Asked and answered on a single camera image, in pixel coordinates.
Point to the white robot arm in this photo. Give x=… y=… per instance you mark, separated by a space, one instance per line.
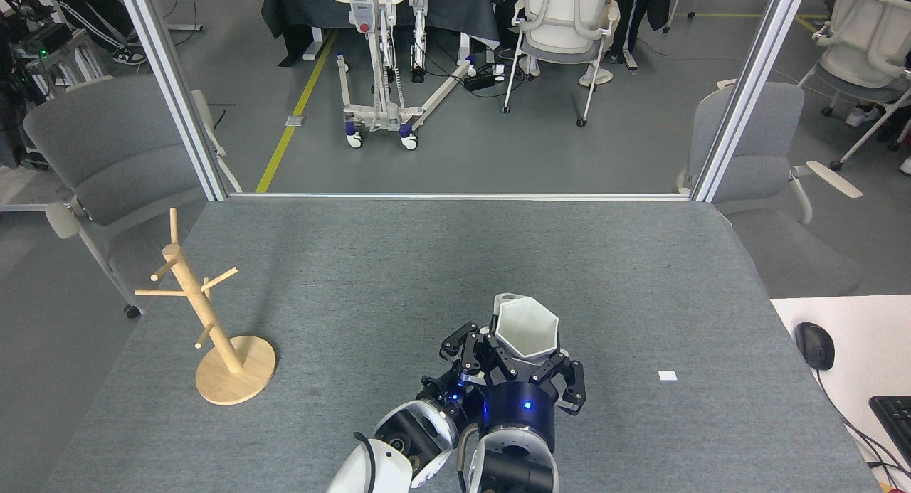
x=509 y=468
x=398 y=443

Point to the person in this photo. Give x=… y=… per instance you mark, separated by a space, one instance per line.
x=99 y=20

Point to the black equipment rack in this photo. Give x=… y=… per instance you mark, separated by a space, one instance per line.
x=43 y=45

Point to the metal floor plate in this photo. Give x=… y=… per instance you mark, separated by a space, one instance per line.
x=296 y=121

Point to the grey fabric chair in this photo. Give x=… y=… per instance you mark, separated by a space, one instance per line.
x=107 y=151
x=761 y=173

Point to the wooden cup rack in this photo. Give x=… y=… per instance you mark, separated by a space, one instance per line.
x=220 y=379

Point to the white stand on wheels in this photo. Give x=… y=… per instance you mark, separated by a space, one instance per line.
x=374 y=59

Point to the white hexagonal cup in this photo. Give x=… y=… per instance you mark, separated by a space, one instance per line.
x=527 y=329

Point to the person's white shoe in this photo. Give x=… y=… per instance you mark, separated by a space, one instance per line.
x=861 y=116

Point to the white mesh office chair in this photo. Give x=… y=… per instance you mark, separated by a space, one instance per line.
x=566 y=23
x=865 y=45

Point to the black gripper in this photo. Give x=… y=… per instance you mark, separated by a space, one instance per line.
x=448 y=393
x=523 y=411

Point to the black power strip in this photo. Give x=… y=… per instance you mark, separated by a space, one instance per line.
x=480 y=79

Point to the silver frame post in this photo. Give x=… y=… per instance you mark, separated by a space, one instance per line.
x=747 y=87
x=174 y=87

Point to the white desk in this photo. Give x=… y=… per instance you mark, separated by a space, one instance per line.
x=865 y=336

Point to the silver table edge rail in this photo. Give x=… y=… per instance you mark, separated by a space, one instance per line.
x=462 y=196

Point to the dark cloth covered table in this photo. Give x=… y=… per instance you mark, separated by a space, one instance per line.
x=306 y=9

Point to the black computer mouse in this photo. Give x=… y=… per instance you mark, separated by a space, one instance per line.
x=815 y=345

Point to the black keyboard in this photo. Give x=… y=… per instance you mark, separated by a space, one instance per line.
x=895 y=422

